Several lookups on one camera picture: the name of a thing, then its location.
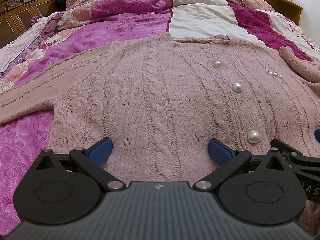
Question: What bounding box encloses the pink knit cardigan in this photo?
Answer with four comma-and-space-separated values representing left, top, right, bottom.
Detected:
0, 32, 320, 235

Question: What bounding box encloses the lilac floral pillow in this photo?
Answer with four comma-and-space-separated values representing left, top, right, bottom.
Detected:
1, 11, 64, 73

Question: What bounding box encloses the patchwork magenta white bedspread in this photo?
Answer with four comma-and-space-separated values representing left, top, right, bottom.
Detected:
1, 0, 319, 234

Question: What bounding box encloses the dark wooden headboard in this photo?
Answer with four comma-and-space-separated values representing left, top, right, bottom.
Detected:
1, 0, 57, 48

